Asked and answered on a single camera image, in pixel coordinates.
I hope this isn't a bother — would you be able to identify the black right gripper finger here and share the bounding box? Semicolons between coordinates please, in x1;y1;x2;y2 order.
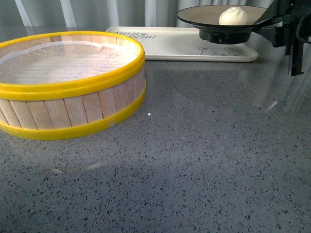
252;11;289;27

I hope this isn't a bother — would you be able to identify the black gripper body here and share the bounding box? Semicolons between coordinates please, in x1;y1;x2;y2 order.
259;0;311;76

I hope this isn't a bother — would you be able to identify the white steamed bun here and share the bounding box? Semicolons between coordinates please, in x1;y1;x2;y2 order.
218;7;248;26

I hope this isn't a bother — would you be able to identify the beige plate with black rim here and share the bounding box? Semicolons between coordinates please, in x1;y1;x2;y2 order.
177;5;267;45

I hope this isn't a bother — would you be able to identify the cream rectangular serving tray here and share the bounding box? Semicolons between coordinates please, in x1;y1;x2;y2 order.
106;26;258;62

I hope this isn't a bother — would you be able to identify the white mesh steamer liner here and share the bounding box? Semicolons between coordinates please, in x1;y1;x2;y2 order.
0;41;137;84

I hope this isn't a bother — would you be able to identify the yellow rimmed bamboo steamer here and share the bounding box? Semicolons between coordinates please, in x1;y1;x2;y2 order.
0;31;146;140

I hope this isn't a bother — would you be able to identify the grey pleated curtain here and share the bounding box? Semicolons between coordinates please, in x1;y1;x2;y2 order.
0;0;271;30

